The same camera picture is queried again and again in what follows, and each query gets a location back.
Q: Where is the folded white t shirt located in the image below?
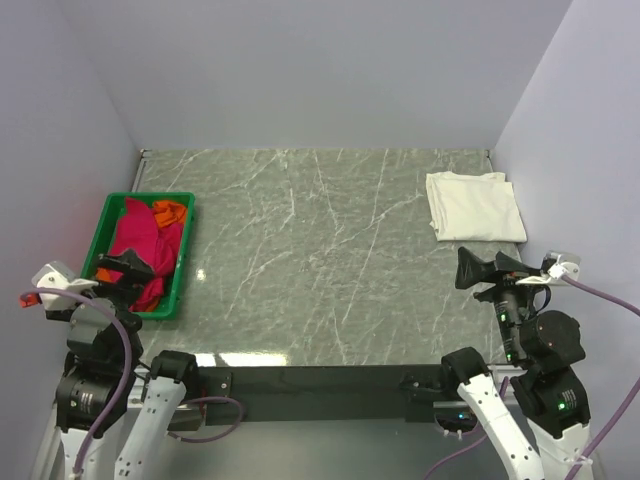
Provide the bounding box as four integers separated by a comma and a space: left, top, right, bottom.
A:
425, 171, 527, 243

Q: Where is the green plastic bin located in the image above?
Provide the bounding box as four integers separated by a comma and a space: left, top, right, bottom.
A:
82, 192, 196, 320

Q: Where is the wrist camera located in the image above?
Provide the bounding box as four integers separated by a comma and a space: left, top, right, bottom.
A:
516, 251, 581, 287
19, 261, 99, 312

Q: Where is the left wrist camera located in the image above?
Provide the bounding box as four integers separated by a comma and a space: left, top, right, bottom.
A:
19, 261, 99, 312

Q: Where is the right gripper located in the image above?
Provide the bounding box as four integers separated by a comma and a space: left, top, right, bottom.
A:
454, 243, 547, 360

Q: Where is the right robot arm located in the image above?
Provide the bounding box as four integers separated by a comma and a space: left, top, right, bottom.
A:
438, 247, 594, 479

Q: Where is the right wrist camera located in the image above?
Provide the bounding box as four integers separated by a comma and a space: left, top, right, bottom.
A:
516, 251, 581, 287

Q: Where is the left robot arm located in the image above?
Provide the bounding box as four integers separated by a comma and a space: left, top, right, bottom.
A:
39, 249, 202, 479

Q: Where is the orange t shirt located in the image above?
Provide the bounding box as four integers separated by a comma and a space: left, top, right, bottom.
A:
152, 200, 189, 229

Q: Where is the pink t shirt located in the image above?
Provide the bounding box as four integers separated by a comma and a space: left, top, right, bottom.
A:
109, 197, 185, 312

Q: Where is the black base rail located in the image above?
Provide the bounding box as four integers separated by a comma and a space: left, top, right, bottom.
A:
187, 361, 492, 422

